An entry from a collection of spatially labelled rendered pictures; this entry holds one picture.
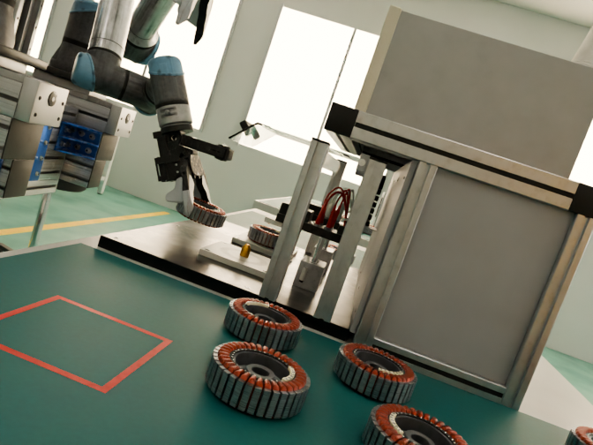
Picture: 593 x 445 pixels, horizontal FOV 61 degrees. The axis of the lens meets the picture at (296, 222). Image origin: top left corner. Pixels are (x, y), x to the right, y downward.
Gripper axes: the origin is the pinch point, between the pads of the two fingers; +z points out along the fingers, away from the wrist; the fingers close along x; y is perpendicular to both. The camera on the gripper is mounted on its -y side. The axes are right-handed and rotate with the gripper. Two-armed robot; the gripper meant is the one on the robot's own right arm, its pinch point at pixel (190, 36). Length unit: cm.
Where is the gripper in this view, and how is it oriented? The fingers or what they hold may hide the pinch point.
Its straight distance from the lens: 97.8
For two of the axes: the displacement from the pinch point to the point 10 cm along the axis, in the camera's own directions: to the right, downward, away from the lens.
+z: -3.2, 9.4, 1.1
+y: -9.5, -3.2, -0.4
